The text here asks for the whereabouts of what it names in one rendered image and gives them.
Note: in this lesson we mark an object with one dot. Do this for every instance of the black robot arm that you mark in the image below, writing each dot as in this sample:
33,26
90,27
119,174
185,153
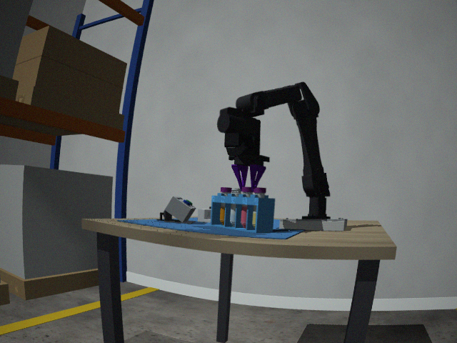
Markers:
242,132

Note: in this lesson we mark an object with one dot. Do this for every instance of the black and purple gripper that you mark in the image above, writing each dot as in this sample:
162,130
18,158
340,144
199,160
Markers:
242,162

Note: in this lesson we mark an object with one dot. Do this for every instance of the blue work mat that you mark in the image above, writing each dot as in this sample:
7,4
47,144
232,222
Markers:
206,229

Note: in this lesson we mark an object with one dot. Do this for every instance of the grey key panel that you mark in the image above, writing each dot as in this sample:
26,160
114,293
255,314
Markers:
179,208

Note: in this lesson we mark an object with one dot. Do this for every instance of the white rectangular console with lamps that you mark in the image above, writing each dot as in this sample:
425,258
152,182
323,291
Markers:
204,215

